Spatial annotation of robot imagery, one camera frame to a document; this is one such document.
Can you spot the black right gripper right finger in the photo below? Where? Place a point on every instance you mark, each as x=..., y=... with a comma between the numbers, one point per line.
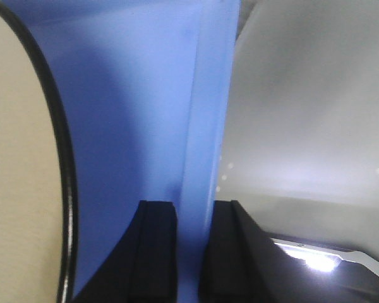
x=243, y=264

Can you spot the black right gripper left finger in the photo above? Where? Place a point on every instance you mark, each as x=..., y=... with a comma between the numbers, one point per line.
x=142, y=266

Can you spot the beige plate with black rim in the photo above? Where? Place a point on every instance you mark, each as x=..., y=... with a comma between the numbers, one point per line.
x=37, y=174

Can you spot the blue plastic tray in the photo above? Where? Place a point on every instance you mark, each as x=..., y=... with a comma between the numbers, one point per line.
x=144, y=86

